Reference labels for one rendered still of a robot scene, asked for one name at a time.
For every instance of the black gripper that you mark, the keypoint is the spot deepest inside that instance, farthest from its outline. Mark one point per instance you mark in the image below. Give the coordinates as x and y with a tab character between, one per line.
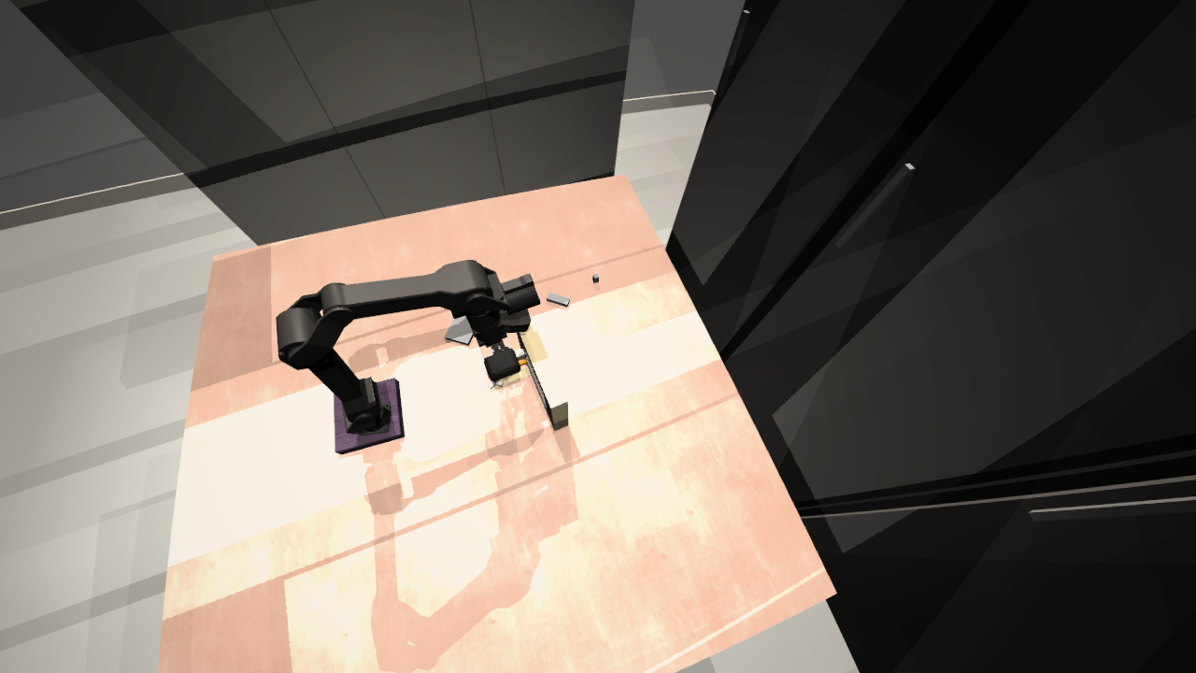
504	362

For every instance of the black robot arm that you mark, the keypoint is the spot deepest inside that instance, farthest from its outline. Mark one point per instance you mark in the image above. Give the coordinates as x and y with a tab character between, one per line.
306	340

